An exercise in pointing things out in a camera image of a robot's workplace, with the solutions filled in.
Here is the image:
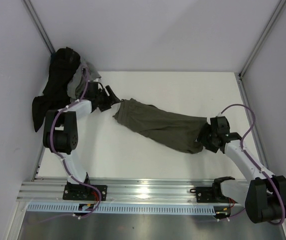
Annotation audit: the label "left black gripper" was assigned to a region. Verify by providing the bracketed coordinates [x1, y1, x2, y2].
[95, 85, 121, 113]

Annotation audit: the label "olive green shorts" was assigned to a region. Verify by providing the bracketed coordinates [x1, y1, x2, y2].
[113, 98, 208, 154]

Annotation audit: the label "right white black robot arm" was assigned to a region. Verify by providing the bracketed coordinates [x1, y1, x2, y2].
[197, 116, 286, 225]

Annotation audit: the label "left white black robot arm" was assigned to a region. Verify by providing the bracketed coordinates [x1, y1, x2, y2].
[43, 81, 121, 200]

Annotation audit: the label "grey shorts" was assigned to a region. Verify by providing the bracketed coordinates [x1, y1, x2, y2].
[67, 57, 102, 102]

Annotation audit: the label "black shorts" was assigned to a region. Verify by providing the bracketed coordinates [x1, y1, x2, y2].
[32, 47, 81, 132]

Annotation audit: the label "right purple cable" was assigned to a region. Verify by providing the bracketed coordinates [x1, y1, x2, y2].
[214, 103, 286, 226]

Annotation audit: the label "purple cable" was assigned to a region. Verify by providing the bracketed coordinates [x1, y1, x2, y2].
[214, 103, 286, 226]
[40, 65, 103, 223]

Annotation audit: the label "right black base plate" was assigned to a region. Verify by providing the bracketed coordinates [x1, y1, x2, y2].
[189, 176, 235, 204]

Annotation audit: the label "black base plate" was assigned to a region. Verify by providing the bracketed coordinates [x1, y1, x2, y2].
[189, 176, 235, 204]
[62, 182, 108, 201]

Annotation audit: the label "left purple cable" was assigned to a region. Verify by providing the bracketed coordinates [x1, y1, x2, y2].
[40, 65, 103, 223]

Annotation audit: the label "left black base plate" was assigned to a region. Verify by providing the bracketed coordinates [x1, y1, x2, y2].
[62, 182, 108, 201]

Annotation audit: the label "white slotted cable duct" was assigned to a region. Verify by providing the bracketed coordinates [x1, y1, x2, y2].
[26, 202, 216, 216]

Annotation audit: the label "aluminium mounting rail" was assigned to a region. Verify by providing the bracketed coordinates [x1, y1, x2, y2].
[16, 177, 249, 207]

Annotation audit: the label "left aluminium frame post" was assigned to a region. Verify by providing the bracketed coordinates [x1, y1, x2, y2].
[21, 0, 56, 55]

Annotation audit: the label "aluminium frame post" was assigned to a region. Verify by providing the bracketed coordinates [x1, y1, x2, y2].
[21, 0, 56, 55]
[238, 0, 286, 80]

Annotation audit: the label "right aluminium frame post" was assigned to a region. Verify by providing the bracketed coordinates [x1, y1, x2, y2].
[238, 0, 286, 80]

